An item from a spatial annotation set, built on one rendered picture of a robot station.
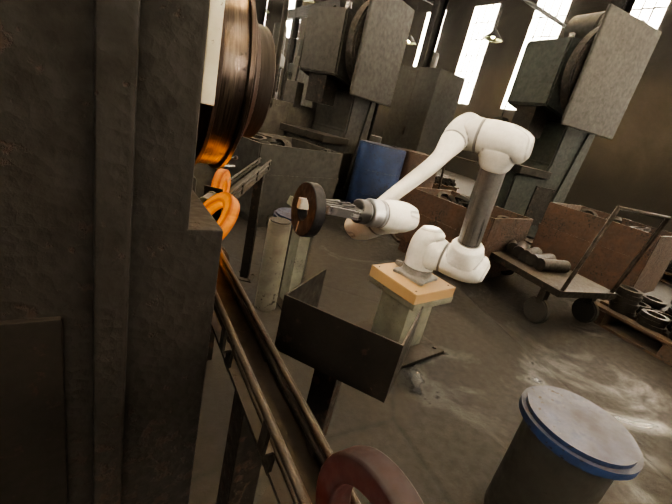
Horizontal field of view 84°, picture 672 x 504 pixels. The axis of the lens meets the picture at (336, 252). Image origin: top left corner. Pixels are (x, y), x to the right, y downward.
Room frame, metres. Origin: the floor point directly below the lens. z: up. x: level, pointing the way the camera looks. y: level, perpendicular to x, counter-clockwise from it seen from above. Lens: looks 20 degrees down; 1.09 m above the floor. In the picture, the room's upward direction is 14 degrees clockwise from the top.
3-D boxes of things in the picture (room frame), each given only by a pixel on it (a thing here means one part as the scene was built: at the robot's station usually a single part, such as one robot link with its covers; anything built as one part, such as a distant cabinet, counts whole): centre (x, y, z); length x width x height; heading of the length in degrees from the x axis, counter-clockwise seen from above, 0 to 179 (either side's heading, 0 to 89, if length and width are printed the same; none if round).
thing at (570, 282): (3.02, -1.63, 0.48); 1.18 x 0.65 x 0.96; 26
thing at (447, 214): (3.51, -1.10, 0.33); 0.93 x 0.73 x 0.66; 43
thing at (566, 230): (4.02, -2.76, 0.38); 1.03 x 0.83 x 0.75; 39
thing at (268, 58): (1.06, 0.34, 1.11); 0.28 x 0.06 x 0.28; 36
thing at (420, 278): (1.84, -0.42, 0.44); 0.22 x 0.18 x 0.06; 52
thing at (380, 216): (1.15, -0.08, 0.83); 0.09 x 0.06 x 0.09; 36
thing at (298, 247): (1.99, 0.21, 0.31); 0.24 x 0.16 x 0.62; 36
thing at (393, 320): (1.83, -0.43, 0.16); 0.40 x 0.40 x 0.31; 42
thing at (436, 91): (6.28, -0.77, 1.00); 0.80 x 0.63 x 2.00; 41
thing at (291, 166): (3.75, 0.80, 0.39); 1.03 x 0.83 x 0.77; 141
